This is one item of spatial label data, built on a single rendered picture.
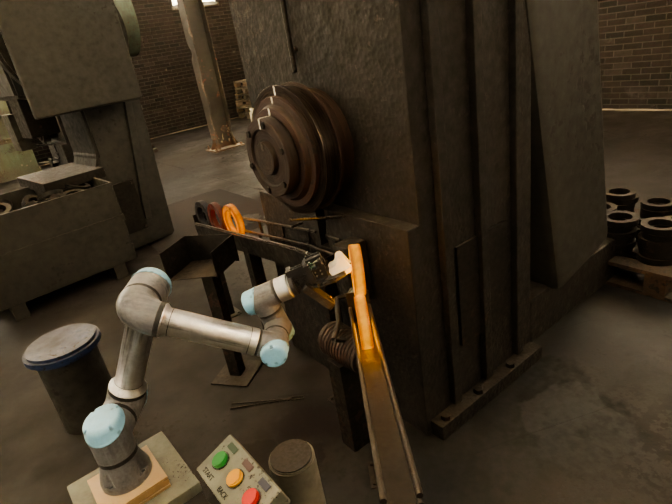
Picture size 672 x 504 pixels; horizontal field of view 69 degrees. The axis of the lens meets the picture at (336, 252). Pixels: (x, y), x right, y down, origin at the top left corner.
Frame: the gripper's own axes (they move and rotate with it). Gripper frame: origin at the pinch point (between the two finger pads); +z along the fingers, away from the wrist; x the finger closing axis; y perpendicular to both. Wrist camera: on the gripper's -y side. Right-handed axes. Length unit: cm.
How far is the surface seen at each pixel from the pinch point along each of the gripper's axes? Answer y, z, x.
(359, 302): -5.9, -2.7, -11.3
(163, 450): -35, -85, -2
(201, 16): 158, -120, 743
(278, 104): 46, -5, 44
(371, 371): -19.1, -6.3, -24.5
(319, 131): 34.5, 4.9, 30.6
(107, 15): 135, -113, 282
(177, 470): -36, -78, -12
